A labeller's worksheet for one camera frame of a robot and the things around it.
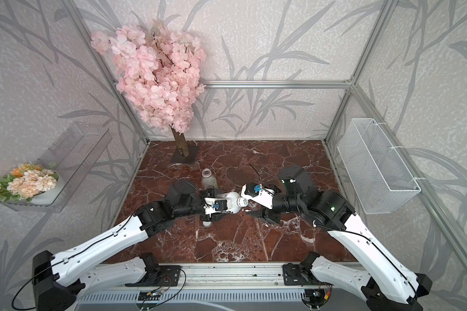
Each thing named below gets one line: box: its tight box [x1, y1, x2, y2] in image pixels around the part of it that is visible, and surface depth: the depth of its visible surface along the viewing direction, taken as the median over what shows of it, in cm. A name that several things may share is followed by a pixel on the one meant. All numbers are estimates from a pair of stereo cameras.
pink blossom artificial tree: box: [90, 19, 207, 158], surface depth 72 cm
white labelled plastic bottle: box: [215, 191, 249, 214], surface depth 62 cm
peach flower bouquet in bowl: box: [0, 161, 60, 206], surface depth 50 cm
